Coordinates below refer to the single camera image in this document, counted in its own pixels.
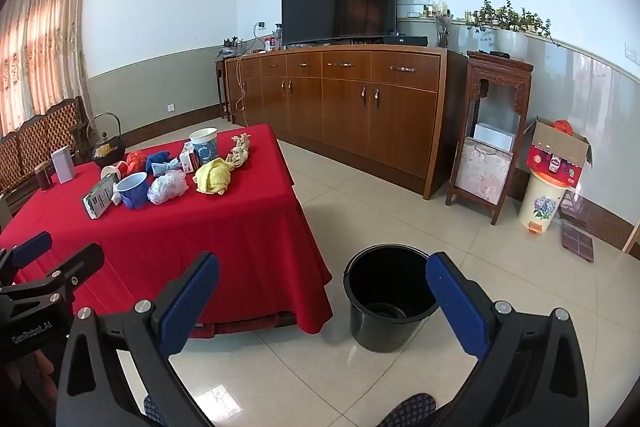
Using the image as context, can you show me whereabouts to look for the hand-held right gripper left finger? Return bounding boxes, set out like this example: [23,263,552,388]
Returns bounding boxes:
[56,251,221,427]

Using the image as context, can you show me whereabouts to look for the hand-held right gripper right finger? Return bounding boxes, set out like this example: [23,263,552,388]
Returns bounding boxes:
[425,251,591,427]

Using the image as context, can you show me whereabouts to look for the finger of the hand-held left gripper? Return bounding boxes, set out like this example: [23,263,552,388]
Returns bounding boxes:
[0,243,106,309]
[0,231,54,288]

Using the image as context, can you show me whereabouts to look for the green white milk carton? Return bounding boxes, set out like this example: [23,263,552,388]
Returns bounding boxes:
[81,173,120,220]

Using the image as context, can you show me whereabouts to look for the black plastic bucket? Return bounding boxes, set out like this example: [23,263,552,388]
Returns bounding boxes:
[343,244,443,354]

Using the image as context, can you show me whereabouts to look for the clear plastic bag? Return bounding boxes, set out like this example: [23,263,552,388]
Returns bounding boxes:
[147,169,190,206]

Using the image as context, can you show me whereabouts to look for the red cloth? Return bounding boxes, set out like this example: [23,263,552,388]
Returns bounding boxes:
[125,151,148,175]

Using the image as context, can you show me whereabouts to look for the yellow cloth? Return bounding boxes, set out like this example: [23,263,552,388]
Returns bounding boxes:
[194,158,236,195]

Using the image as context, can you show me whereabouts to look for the light blue cloth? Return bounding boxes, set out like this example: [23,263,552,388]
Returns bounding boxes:
[150,158,182,180]

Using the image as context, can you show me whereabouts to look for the red white carton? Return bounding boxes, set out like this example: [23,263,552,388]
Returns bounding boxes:
[179,146,201,174]

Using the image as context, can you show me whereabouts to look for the white blue paper cup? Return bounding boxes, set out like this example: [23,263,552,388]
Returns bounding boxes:
[189,127,220,166]

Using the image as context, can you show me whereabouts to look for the red tablecloth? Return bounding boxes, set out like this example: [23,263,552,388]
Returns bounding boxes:
[0,123,334,339]

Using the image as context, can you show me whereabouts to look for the white rectangular tin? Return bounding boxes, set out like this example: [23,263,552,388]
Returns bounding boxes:
[51,147,76,184]

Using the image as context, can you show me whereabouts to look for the black iron teapot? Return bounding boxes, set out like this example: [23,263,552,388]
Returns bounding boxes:
[86,113,126,168]

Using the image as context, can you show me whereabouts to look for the blue patterned slipper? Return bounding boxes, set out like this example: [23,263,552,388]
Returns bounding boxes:
[390,392,438,427]
[143,394,168,427]

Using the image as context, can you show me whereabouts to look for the wooden bench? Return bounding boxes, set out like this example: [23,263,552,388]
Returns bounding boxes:
[0,97,93,208]

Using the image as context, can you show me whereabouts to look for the cream floral pedal bin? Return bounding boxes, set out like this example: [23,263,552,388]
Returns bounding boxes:
[517,169,576,235]

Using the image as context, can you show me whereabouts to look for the red cardboard box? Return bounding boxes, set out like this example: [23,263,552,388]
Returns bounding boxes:
[526,117,593,188]

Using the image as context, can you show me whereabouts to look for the brown wooden sideboard cabinet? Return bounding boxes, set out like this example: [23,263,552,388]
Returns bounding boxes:
[224,46,468,200]

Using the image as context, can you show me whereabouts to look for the beige patterned curtain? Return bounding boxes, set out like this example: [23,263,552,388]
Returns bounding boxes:
[0,0,93,138]

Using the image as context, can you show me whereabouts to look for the small dark wooden stand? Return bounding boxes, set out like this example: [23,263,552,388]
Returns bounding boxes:
[215,57,231,120]

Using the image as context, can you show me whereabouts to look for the carved dark wooden stand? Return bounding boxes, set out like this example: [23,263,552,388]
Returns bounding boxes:
[445,51,535,226]

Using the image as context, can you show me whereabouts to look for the potted plant in white pot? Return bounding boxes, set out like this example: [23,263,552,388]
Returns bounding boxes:
[465,0,556,60]

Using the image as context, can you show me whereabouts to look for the glass vase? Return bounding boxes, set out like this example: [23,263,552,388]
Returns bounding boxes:
[435,14,453,48]

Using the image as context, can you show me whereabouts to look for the row of small bottles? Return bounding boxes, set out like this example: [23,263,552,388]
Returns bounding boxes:
[422,0,453,18]

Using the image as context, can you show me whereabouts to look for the white cable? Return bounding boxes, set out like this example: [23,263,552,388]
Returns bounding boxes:
[235,52,248,112]

